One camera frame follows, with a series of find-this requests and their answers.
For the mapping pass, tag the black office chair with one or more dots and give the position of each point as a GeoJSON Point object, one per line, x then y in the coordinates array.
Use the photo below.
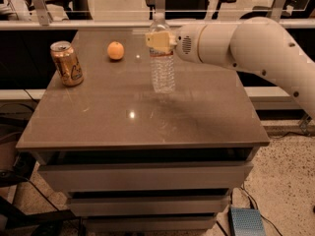
{"type": "Point", "coordinates": [283, 9]}
{"type": "Point", "coordinates": [187, 9]}

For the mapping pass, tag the black office chair right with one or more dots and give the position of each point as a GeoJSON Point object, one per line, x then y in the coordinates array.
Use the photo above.
{"type": "Point", "coordinates": [283, 9]}

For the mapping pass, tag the blue perforated box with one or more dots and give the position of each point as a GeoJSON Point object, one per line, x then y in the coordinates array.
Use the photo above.
{"type": "Point", "coordinates": [245, 222]}

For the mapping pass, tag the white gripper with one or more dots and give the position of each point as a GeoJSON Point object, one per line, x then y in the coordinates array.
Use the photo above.
{"type": "Point", "coordinates": [185, 43]}

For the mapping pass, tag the orange fruit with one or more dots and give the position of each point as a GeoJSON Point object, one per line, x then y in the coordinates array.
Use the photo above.
{"type": "Point", "coordinates": [115, 50]}

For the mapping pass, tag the clear plastic water bottle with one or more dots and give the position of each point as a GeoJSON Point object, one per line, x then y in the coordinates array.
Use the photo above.
{"type": "Point", "coordinates": [161, 61]}

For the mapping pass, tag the gold soda can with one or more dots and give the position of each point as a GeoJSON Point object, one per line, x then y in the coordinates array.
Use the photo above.
{"type": "Point", "coordinates": [66, 63]}

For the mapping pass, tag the grey drawer cabinet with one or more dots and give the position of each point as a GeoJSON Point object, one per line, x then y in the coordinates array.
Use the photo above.
{"type": "Point", "coordinates": [129, 159]}

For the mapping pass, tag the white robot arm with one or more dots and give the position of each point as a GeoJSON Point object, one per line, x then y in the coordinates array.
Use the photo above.
{"type": "Point", "coordinates": [258, 46]}

